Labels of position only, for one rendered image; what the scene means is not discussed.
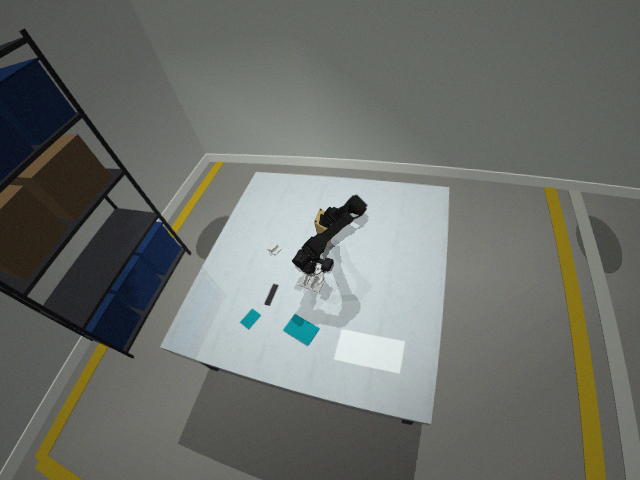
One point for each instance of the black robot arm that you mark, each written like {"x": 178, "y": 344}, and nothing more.
{"x": 316, "y": 245}

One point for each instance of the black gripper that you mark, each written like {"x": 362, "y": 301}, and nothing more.
{"x": 326, "y": 263}

